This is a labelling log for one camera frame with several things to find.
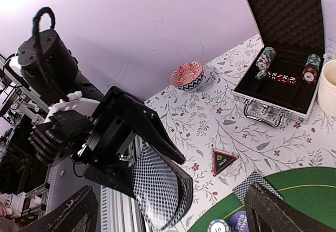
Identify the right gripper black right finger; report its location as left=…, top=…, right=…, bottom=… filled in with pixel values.
left=245, top=183, right=335, bottom=231

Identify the white ceramic cup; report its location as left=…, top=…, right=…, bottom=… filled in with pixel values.
left=318, top=60, right=335, bottom=117

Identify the aluminium poker chip case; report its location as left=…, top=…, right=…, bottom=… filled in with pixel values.
left=233, top=0, right=326, bottom=128

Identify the poker chip row left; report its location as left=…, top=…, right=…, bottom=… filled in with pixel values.
left=255, top=47, right=276, bottom=80

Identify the small poker chip stack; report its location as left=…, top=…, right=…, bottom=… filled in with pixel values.
left=207, top=219, right=232, bottom=232

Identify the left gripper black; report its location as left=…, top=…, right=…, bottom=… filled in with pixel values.
left=72, top=86, right=186, bottom=164

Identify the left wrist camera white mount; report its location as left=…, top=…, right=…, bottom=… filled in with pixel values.
left=27, top=90, right=100, bottom=164

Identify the blue playing card deck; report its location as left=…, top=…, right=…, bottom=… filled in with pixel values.
left=130, top=141, right=193, bottom=231

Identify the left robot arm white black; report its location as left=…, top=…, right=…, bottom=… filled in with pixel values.
left=1, top=7, right=185, bottom=168

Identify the black triangular button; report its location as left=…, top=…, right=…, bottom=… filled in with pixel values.
left=212, top=149, right=239, bottom=177

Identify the poker chip row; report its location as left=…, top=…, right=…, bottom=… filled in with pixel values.
left=255, top=47, right=276, bottom=80
left=302, top=54, right=321, bottom=84

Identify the red patterned bowl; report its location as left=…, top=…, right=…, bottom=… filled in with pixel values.
left=170, top=61, right=204, bottom=91

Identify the green round poker mat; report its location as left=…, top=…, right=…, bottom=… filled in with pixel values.
left=189, top=167, right=335, bottom=231

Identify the red dice row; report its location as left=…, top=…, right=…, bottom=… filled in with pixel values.
left=267, top=71, right=297, bottom=85

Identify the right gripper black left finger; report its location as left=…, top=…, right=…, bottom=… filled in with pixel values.
left=19, top=185, right=99, bottom=232

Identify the purple small blind button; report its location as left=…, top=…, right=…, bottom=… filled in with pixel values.
left=229, top=210, right=249, bottom=232

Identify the poker chip row right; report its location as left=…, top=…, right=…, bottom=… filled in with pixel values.
left=302, top=54, right=321, bottom=84

